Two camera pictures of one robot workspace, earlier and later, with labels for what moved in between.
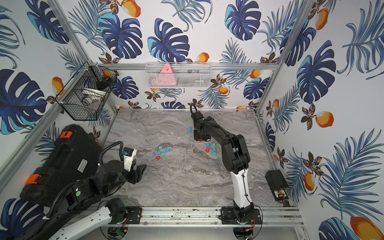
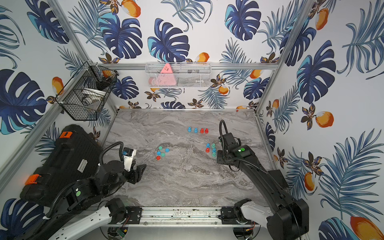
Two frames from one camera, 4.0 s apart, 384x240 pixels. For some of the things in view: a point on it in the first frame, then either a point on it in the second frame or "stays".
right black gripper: [197, 138] → [219, 157]
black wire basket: [84, 96] stays
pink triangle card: [166, 77] stays
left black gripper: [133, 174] stays
